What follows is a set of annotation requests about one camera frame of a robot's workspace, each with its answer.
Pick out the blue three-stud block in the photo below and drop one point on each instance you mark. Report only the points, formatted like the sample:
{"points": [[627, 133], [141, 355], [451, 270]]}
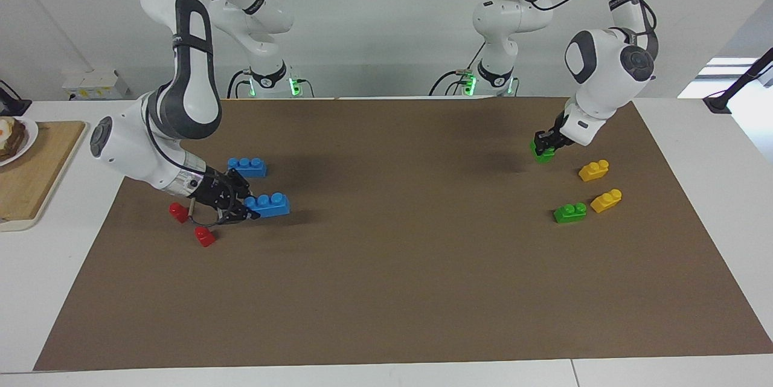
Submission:
{"points": [[247, 168], [272, 206]]}

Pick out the green block with white stickers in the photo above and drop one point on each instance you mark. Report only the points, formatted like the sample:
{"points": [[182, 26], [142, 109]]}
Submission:
{"points": [[570, 213]]}

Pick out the white plate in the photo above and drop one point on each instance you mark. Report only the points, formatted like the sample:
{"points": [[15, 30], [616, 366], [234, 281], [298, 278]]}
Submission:
{"points": [[30, 136]]}

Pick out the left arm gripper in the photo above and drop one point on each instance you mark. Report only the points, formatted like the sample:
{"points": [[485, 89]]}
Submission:
{"points": [[586, 124]]}

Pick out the black stand base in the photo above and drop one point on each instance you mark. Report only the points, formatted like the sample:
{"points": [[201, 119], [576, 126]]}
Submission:
{"points": [[9, 103]]}

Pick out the white wall socket box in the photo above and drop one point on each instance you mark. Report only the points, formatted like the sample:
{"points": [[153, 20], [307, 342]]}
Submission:
{"points": [[93, 85]]}

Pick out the wooden cutting board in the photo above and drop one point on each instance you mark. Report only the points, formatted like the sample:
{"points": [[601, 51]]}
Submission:
{"points": [[42, 175]]}

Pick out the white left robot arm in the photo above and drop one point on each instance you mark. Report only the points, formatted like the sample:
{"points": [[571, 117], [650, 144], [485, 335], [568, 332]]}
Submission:
{"points": [[610, 67]]}

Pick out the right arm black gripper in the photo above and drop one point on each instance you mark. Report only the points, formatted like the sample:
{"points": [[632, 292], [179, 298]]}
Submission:
{"points": [[211, 186]]}

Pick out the red single-stud block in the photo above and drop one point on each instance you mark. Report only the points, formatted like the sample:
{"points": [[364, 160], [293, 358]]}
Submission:
{"points": [[179, 212], [205, 237]]}

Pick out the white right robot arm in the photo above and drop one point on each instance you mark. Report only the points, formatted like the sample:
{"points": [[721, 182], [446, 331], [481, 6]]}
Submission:
{"points": [[193, 85]]}

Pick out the toast with egg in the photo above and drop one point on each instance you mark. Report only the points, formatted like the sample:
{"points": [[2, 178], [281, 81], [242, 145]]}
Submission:
{"points": [[11, 140]]}

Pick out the brown paper table mat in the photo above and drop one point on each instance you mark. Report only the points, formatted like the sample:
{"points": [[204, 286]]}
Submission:
{"points": [[392, 284]]}

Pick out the yellow two-stud block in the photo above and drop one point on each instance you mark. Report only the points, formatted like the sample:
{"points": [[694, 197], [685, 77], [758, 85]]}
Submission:
{"points": [[606, 201], [593, 171]]}

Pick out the plain green two-stud block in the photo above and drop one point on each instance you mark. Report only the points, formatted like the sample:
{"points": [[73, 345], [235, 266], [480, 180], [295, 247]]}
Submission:
{"points": [[542, 157]]}

